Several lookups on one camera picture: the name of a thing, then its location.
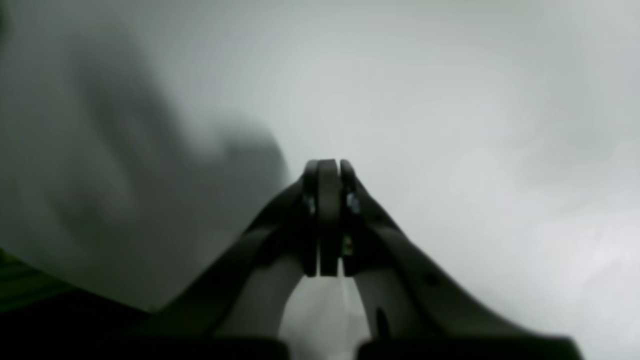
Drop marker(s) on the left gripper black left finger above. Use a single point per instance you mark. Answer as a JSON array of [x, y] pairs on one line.
[[234, 309]]

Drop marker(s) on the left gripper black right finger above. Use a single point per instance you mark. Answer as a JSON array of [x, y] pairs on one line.
[[414, 309]]

